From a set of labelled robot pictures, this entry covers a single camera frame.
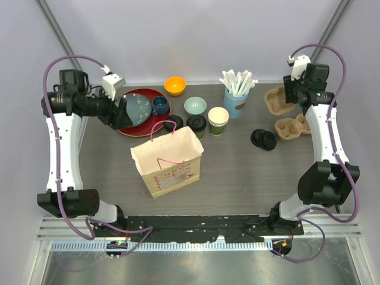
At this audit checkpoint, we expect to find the stack of black lids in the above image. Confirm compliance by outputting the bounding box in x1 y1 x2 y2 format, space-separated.
251 129 277 151

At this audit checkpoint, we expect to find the large blue-grey plate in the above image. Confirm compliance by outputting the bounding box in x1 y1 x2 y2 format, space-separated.
124 93 152 126

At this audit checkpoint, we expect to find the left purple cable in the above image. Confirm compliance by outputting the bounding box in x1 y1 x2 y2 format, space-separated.
42 55 154 258

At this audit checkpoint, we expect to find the light blue straw holder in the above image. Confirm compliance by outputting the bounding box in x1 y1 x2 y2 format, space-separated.
223 88 249 119

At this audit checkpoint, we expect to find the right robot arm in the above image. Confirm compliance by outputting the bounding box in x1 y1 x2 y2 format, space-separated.
268 56 360 235

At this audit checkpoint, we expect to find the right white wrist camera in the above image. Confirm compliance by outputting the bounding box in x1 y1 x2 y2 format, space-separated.
287 55 311 81

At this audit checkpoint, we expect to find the aluminium front rail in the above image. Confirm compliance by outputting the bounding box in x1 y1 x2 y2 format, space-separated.
37 214 361 257

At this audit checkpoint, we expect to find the brown cardboard cup carrier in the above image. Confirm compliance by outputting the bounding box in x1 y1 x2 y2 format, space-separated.
264 86 296 116

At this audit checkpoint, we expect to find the dark blue ceramic cup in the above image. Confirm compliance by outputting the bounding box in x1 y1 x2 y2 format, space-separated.
152 96 170 116

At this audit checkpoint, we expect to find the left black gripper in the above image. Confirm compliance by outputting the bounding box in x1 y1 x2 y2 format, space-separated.
83 85 134 129

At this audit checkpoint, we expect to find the orange bowl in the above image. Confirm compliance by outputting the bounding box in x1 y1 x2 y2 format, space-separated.
164 77 186 96

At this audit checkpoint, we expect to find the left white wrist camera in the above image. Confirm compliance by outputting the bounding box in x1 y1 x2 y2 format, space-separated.
101 65 126 101

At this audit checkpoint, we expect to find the pink paper bag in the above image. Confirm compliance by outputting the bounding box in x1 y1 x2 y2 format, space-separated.
131 123 204 198

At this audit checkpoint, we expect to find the bundle of white straws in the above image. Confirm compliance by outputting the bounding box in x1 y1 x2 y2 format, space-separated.
219 69 258 97

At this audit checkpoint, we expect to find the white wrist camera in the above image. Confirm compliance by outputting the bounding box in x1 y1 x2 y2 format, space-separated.
101 65 126 101
287 55 311 81

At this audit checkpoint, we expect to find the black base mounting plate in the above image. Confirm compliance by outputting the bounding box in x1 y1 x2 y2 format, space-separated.
94 215 304 243

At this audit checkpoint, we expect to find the black coffee cup lid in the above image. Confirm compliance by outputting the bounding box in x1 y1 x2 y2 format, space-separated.
163 115 183 131

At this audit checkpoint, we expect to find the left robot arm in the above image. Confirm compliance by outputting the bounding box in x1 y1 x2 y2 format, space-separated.
37 69 132 237

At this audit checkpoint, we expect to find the red round tray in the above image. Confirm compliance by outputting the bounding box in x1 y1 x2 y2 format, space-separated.
118 88 170 137

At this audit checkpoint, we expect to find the light green bowl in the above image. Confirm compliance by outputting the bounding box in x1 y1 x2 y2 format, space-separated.
183 96 207 116

